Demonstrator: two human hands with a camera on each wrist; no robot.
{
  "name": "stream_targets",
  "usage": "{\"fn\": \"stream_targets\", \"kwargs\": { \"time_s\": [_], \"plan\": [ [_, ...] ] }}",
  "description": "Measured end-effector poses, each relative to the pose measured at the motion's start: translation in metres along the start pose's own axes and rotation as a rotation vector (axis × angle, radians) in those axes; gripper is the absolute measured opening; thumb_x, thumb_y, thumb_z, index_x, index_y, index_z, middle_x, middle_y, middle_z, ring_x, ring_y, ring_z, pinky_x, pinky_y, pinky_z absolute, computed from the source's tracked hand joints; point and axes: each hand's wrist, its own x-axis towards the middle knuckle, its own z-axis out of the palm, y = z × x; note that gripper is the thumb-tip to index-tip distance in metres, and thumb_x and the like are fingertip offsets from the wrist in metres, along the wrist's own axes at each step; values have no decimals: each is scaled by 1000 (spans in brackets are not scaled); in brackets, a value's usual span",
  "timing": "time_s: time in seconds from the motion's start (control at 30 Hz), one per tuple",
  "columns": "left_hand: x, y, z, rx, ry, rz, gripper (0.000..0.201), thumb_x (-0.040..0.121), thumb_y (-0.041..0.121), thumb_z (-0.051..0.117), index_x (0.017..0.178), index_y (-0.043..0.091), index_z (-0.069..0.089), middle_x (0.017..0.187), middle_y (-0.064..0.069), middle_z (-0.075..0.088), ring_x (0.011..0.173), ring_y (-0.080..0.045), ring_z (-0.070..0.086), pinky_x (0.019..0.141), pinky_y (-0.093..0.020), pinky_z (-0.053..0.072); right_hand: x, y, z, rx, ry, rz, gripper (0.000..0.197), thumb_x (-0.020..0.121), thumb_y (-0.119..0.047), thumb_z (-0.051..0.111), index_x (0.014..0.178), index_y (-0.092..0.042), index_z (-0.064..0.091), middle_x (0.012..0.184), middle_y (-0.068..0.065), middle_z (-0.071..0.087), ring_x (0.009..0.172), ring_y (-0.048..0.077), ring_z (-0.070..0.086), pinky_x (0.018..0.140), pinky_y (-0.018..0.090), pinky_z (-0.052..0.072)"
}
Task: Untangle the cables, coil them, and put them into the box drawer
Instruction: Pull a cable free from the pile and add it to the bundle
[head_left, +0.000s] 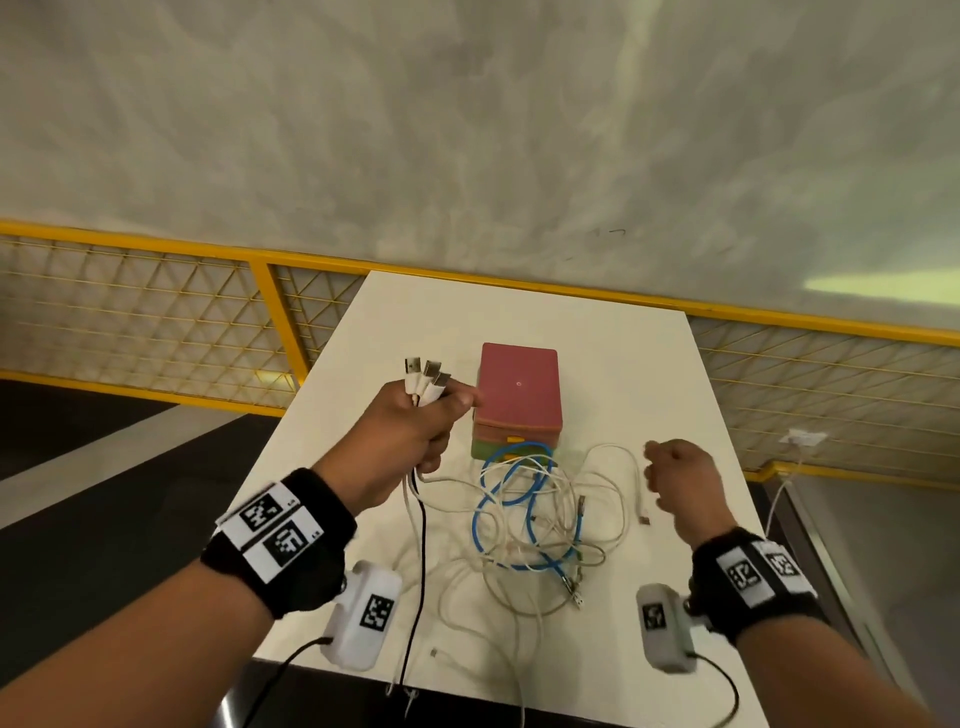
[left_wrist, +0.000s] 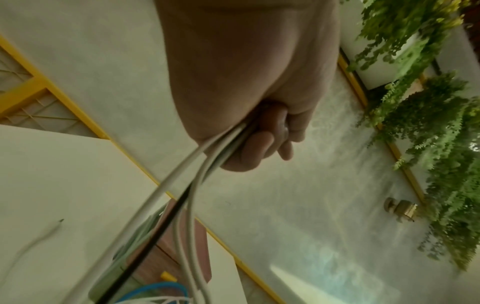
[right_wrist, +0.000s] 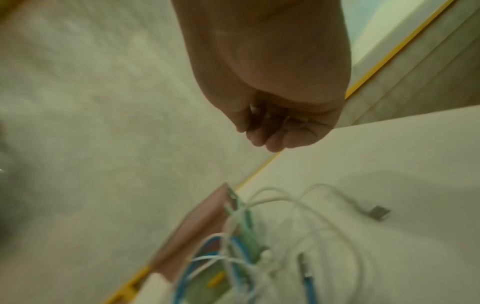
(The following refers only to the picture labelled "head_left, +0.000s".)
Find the person's left forearm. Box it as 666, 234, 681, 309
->
0, 558, 275, 728

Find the bunch of white cables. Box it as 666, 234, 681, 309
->
386, 356, 654, 728

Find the pink box with green drawer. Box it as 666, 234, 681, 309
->
470, 342, 565, 461

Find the person's right hand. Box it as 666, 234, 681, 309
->
643, 438, 740, 549

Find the black right wristband with markers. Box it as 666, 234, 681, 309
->
688, 527, 830, 646

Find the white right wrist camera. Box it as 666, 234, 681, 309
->
635, 583, 699, 674

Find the person's left hand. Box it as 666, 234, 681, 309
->
311, 378, 478, 519

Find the black right camera cord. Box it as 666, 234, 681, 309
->
693, 650, 742, 728

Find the person's right forearm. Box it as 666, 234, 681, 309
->
734, 618, 939, 728

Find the blue cable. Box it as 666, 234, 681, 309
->
470, 440, 586, 601

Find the black camera cord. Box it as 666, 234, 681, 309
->
239, 635, 335, 728
693, 650, 742, 728

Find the black wristband with markers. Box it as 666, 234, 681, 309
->
200, 468, 359, 620
688, 527, 830, 646

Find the yellow mesh railing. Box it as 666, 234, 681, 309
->
0, 219, 960, 485

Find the black left wristband with markers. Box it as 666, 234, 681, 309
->
200, 468, 359, 620

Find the white socket cord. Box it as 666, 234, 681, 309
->
763, 442, 808, 526

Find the black left camera cord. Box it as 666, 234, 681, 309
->
239, 635, 335, 728

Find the black cable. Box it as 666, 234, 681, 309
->
395, 472, 429, 691

